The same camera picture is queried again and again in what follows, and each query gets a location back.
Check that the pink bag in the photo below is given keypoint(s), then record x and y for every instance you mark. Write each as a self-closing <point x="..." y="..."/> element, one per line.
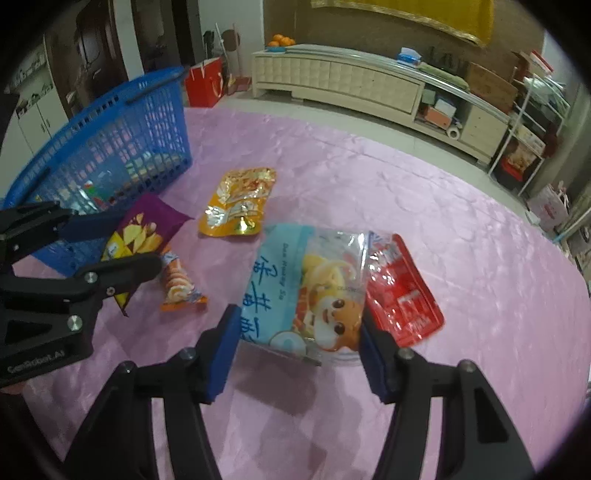
<point x="549" y="210"/>

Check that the cream tv cabinet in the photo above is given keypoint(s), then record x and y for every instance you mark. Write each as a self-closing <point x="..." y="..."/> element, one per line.
<point x="351" y="78"/>

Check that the pink tablecloth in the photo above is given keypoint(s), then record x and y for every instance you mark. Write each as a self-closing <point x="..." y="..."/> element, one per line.
<point x="369" y="184"/>

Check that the purple snack packet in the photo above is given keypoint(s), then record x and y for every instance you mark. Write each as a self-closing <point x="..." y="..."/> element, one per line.
<point x="147" y="221"/>

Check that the light blue cartoon snack packet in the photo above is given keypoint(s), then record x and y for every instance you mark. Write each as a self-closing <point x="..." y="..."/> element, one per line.
<point x="295" y="286"/>

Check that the red paper bag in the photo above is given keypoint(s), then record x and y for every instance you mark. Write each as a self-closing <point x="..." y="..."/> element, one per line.
<point x="203" y="85"/>

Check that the blue plastic mesh basket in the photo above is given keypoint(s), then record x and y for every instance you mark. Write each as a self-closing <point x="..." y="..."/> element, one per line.
<point x="184" y="129"/>

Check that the red gift box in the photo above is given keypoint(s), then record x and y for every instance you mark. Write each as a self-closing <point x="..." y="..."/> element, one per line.
<point x="521" y="164"/>

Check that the green folded cloth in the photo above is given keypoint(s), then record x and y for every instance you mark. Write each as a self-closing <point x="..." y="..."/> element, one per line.
<point x="443" y="76"/>

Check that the orange box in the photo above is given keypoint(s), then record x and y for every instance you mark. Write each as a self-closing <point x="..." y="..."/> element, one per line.
<point x="437" y="120"/>

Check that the white paper roll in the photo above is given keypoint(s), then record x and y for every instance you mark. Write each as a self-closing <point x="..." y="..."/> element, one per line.
<point x="453" y="133"/>

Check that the blue mop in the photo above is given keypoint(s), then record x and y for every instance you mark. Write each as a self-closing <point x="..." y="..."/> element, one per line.
<point x="561" y="237"/>

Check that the blue plate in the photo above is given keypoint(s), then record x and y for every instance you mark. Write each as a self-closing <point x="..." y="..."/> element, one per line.
<point x="276" y="47"/>

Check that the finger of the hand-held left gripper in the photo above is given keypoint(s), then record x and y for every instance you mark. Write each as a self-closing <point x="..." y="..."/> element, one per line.
<point x="90" y="225"/>
<point x="129" y="270"/>

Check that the red snack packet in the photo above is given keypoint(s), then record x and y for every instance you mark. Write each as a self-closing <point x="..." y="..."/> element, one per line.
<point x="401" y="295"/>

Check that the heap of oranges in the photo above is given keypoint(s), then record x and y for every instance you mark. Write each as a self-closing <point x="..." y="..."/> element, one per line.
<point x="282" y="40"/>

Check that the brown cardboard box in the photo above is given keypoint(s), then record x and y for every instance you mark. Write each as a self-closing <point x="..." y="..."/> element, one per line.
<point x="491" y="87"/>

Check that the blue tissue box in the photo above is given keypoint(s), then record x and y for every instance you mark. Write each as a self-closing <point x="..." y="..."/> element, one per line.
<point x="410" y="56"/>

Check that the red white box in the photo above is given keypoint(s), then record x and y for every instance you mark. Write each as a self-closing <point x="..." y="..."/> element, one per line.
<point x="535" y="62"/>

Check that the white metal rack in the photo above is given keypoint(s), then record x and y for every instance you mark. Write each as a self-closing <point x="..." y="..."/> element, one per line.
<point x="503" y="138"/>

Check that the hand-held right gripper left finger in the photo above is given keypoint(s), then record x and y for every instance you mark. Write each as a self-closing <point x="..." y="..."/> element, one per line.
<point x="225" y="357"/>

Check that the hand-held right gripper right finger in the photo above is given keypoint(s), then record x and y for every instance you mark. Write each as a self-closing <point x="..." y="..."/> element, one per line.
<point x="374" y="362"/>

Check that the gold orange snack packet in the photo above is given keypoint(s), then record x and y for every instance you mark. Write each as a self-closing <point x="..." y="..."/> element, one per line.
<point x="235" y="198"/>

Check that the small orange snack packet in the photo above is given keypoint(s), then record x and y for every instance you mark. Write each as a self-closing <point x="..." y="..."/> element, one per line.
<point x="178" y="286"/>

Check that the yellow hanging cloth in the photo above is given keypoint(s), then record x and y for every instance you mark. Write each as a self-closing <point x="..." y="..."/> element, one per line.
<point x="438" y="14"/>

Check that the blue white box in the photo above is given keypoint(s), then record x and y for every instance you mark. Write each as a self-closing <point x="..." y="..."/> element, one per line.
<point x="445" y="107"/>

